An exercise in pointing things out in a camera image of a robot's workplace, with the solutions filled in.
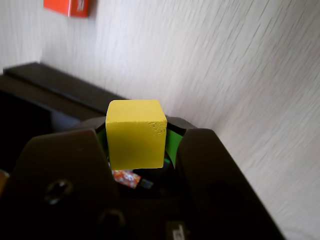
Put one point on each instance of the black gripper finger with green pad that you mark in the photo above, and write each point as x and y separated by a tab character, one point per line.
212	175

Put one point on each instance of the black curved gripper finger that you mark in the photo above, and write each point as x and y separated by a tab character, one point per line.
62	162

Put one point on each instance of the yellow wooden cube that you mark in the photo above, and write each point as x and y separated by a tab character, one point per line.
136	140

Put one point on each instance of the red and white carton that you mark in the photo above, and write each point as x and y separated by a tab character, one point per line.
70	6

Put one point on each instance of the black cardboard box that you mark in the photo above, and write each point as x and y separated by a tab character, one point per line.
25	112

